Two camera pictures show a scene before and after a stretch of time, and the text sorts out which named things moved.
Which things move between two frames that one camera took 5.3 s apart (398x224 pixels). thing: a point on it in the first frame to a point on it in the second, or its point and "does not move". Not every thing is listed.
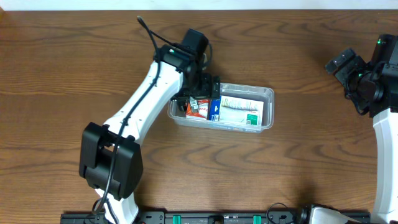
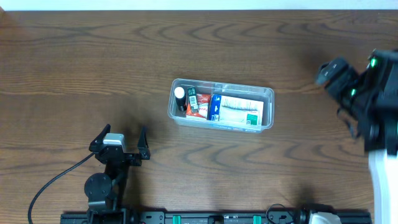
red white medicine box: [203, 109] does not move
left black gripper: [199, 93] to [121, 157]
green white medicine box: [244, 112] does not move
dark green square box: [193, 104] does not move
